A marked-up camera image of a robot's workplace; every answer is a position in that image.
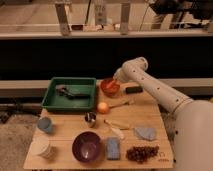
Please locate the bunch of dark grapes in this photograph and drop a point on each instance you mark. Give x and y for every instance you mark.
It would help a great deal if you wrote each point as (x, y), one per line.
(141, 154)

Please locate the dark tool in tray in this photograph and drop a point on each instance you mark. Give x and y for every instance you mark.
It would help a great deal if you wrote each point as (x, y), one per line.
(63, 91)

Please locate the red bowl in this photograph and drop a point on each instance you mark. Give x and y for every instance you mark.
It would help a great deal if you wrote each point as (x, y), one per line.
(110, 91)

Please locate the orange red pepper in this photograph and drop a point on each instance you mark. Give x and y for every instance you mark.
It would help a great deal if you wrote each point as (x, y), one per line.
(111, 84)

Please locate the green plastic tray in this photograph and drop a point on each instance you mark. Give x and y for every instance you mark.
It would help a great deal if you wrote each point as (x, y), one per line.
(53, 102)

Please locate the black rectangular block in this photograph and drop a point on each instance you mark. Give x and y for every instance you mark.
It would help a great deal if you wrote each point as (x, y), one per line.
(134, 89)

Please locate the yellow onion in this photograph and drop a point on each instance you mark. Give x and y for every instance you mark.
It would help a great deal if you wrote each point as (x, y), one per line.
(103, 108)

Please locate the metal fork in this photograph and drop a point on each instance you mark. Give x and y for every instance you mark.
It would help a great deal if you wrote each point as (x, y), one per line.
(130, 102)

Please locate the purple bowl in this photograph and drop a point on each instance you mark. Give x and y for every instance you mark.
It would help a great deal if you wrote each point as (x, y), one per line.
(86, 147)

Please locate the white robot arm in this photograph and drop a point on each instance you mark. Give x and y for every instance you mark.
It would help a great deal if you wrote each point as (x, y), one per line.
(193, 143)

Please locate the shiny metal cup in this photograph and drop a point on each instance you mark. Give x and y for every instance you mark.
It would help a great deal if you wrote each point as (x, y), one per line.
(90, 119)

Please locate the blue sponge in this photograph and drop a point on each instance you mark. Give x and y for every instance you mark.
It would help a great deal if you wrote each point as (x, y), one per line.
(113, 148)

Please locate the blue grey cloth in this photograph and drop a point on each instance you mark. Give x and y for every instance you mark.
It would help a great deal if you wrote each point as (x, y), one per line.
(145, 133)

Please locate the blue small cup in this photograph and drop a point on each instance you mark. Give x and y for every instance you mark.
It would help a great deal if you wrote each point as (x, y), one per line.
(45, 125)

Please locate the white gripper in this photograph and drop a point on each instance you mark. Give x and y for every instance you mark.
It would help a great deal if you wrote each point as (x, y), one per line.
(118, 75)

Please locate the wooden handled knife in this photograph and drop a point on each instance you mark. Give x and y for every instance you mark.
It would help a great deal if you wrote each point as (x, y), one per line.
(120, 125)

